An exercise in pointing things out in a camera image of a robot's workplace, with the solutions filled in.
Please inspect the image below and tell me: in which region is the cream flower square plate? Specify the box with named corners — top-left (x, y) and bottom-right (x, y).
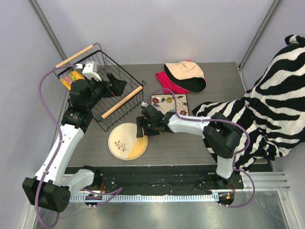
top-left (151, 94), bottom-right (190, 115)

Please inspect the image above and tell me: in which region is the orange dotted round plate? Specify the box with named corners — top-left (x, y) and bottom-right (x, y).
top-left (108, 123), bottom-right (148, 160)

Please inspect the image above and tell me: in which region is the green dotted round plate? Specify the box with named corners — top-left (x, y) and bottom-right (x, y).
top-left (68, 71), bottom-right (85, 82)

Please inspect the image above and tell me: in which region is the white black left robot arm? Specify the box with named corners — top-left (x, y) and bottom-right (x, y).
top-left (22, 73), bottom-right (127, 213)

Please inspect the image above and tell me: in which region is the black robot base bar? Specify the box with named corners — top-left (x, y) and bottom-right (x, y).
top-left (87, 165), bottom-right (244, 196)

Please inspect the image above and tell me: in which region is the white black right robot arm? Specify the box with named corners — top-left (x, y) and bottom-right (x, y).
top-left (136, 105), bottom-right (250, 188)

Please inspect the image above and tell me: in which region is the pink dotted round plate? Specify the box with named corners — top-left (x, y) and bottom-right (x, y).
top-left (64, 74), bottom-right (76, 88)

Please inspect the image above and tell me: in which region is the red folded cloth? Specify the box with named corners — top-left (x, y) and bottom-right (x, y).
top-left (156, 61), bottom-right (193, 94)

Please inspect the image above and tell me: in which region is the beige black bucket hat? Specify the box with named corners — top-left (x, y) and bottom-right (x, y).
top-left (163, 61), bottom-right (207, 94)

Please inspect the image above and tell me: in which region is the zebra striped blanket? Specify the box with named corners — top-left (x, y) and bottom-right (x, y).
top-left (192, 35), bottom-right (305, 171)

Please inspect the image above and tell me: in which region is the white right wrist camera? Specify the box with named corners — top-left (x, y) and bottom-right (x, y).
top-left (141, 101), bottom-right (148, 108)

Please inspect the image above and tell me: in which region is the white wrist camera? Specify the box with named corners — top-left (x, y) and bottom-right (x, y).
top-left (141, 101), bottom-right (148, 108)
top-left (76, 61), bottom-right (102, 82)

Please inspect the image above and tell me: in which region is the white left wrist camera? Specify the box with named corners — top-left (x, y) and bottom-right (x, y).
top-left (76, 61), bottom-right (102, 82)

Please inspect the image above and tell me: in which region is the black wire dish rack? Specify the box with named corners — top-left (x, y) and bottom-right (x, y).
top-left (54, 43), bottom-right (146, 132)

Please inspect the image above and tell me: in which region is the grey slotted cable duct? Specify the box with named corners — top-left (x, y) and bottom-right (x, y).
top-left (70, 193), bottom-right (219, 203)

